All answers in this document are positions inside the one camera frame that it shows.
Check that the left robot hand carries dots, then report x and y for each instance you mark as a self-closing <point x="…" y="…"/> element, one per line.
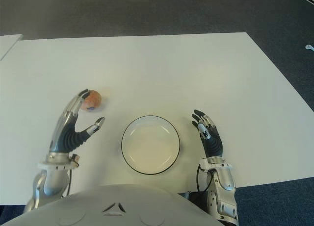
<point x="65" y="137"/>

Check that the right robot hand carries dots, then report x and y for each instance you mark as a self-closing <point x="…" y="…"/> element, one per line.
<point x="213" y="142"/>

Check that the red yellow apple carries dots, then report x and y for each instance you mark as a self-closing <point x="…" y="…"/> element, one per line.
<point x="94" y="101"/>

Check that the white plate with black rim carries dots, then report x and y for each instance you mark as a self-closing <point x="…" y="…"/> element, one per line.
<point x="150" y="147"/>

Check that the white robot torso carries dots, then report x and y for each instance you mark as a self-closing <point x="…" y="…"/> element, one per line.
<point x="110" y="211"/>

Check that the small white earbud-like object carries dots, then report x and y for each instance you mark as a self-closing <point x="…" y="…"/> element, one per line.
<point x="309" y="47"/>

